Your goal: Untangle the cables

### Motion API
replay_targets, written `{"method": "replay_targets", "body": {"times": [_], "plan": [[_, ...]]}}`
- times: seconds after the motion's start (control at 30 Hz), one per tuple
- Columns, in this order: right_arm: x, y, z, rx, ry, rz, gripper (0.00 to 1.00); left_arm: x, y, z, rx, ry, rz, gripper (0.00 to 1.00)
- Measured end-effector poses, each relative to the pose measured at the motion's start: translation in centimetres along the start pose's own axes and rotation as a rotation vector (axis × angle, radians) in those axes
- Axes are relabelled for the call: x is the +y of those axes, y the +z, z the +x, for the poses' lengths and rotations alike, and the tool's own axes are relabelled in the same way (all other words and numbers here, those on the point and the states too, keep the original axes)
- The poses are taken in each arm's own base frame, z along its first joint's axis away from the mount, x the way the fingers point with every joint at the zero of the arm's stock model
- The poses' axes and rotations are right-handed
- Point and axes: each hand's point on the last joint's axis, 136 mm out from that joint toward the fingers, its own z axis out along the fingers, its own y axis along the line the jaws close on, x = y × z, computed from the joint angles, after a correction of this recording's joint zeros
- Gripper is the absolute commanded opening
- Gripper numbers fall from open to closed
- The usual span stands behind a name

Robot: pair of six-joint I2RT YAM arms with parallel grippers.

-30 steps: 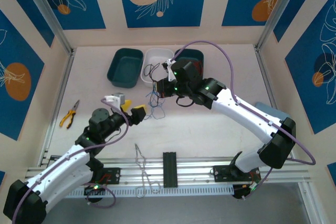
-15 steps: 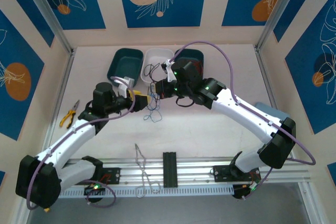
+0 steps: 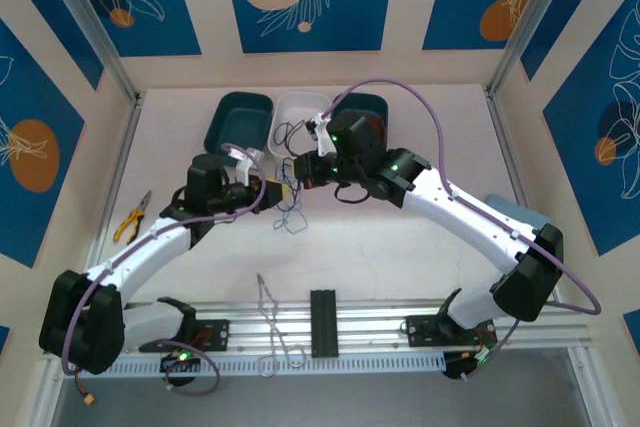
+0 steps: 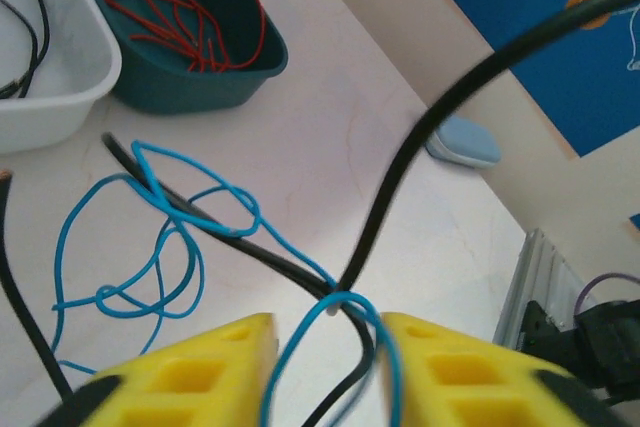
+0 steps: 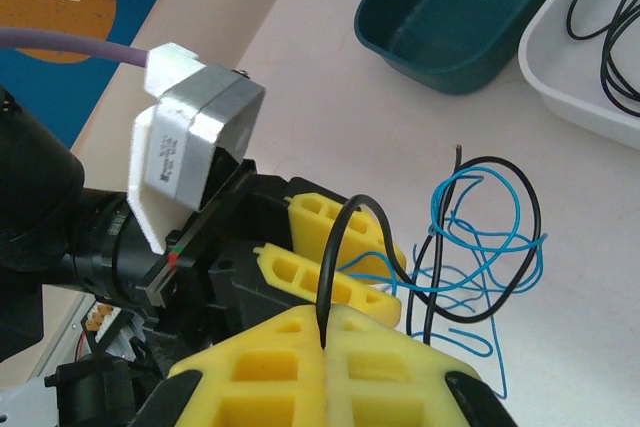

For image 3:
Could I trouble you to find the thin blue cable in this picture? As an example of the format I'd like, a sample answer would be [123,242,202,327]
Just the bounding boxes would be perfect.
[279,156,304,213]
[272,156,309,236]

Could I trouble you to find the red cable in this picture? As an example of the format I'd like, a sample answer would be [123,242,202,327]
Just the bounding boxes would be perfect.
[367,114,390,144]

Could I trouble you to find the black cable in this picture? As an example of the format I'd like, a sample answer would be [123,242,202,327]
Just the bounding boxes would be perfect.
[287,119,321,148]
[273,119,306,156]

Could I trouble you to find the teal plastic bin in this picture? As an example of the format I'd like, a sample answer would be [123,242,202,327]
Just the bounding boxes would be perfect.
[203,91,275,158]
[329,92,390,148]

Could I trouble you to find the white plastic bin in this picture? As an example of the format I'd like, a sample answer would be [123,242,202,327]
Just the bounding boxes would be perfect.
[267,91,332,161]

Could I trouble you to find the clear plastic tongs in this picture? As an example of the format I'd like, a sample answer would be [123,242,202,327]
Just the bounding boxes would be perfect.
[255,273,307,379]

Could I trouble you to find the controller board with green light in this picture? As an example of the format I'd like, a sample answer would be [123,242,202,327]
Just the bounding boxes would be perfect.
[443,350,496,382]
[159,349,202,374]

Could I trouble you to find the yellow power connector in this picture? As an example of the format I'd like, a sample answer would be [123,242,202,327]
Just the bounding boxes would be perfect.
[74,375,100,408]

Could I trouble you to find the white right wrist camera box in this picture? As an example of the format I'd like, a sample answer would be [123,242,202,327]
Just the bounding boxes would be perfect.
[306,113,335,157]

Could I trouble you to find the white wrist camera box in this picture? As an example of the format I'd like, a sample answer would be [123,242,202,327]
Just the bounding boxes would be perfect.
[233,146,266,186]
[306,113,335,157]

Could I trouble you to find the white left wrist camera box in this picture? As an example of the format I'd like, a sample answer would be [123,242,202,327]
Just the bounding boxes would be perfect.
[233,146,266,186]

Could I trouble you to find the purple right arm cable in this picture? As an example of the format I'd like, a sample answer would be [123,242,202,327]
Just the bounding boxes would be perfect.
[319,77,602,383]

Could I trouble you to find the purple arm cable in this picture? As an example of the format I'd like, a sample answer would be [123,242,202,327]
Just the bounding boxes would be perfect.
[319,77,602,383]
[62,142,269,397]

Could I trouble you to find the yellow handled pliers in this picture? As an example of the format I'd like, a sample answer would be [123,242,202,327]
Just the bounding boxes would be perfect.
[113,190,153,245]

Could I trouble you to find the aluminium side rail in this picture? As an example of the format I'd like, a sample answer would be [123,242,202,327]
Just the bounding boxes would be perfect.
[88,96,146,268]
[483,89,531,208]

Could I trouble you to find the black rail bracket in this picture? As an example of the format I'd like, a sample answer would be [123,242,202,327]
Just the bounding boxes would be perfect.
[309,289,338,360]

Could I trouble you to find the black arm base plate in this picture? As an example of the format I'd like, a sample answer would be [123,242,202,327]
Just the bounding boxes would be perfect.
[405,314,497,348]
[139,319,231,354]

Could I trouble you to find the aluminium mounting rail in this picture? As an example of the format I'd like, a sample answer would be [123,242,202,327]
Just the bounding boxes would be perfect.
[119,299,594,354]

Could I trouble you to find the white slotted cable duct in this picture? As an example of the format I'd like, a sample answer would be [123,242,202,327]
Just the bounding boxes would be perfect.
[107,351,447,379]

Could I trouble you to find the aluminium frame post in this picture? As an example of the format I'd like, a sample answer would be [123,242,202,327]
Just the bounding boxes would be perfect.
[34,0,142,104]
[487,0,587,98]

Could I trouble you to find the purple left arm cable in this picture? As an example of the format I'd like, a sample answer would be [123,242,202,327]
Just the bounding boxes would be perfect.
[62,142,269,397]

